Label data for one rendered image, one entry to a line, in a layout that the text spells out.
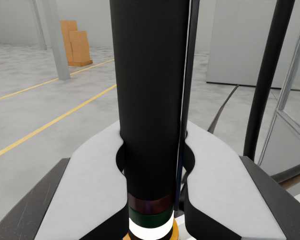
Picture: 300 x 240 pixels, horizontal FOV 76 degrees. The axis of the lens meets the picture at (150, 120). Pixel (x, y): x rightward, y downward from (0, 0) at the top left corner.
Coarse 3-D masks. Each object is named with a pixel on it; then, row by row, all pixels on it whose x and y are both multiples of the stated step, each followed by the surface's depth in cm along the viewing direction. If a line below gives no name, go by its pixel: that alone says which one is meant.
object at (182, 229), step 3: (180, 225) 18; (183, 225) 18; (180, 228) 17; (183, 228) 17; (180, 231) 17; (183, 231) 17; (186, 231) 17; (180, 234) 17; (183, 234) 17; (186, 234) 17; (189, 234) 17; (180, 237) 17; (183, 237) 17; (186, 237) 17; (189, 237) 17
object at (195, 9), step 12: (192, 0) 7; (192, 12) 7; (192, 24) 8; (192, 36) 8; (192, 48) 8; (192, 60) 8; (180, 132) 10; (180, 144) 10; (180, 156) 11; (180, 168) 11; (180, 180) 11
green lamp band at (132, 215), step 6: (174, 198) 13; (132, 210) 12; (168, 210) 12; (132, 216) 12; (138, 216) 12; (144, 216) 12; (150, 216) 12; (156, 216) 12; (162, 216) 12; (168, 216) 12; (138, 222) 12; (144, 222) 12; (150, 222) 12; (156, 222) 12; (162, 222) 12
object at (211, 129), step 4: (236, 88) 37; (232, 92) 37; (228, 96) 39; (224, 104) 37; (220, 108) 38; (220, 112) 40; (216, 116) 37; (216, 120) 41; (212, 124) 37; (208, 128) 37; (212, 128) 41; (212, 132) 47; (184, 176) 36; (184, 180) 36
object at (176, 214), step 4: (184, 184) 36; (184, 188) 35; (180, 192) 35; (184, 192) 36; (180, 196) 35; (184, 196) 36; (180, 200) 35; (180, 204) 36; (180, 208) 36; (176, 212) 35; (180, 212) 37; (176, 216) 35
